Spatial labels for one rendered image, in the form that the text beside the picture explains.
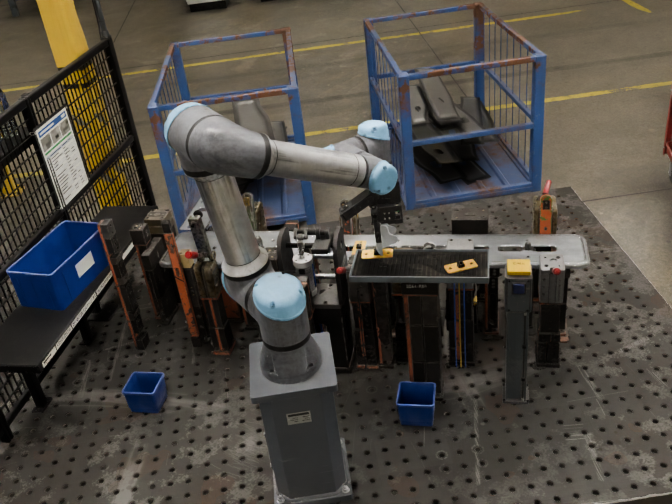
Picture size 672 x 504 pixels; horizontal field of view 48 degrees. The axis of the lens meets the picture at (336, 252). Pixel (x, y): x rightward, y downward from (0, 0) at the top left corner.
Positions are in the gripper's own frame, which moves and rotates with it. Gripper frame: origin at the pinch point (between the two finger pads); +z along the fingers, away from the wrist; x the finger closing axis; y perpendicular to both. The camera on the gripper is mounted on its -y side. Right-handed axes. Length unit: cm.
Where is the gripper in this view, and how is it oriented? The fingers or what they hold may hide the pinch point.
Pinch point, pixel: (378, 248)
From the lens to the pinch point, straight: 204.1
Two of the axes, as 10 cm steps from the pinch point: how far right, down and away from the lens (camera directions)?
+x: -0.2, -4.9, 8.7
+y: 9.9, -1.2, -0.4
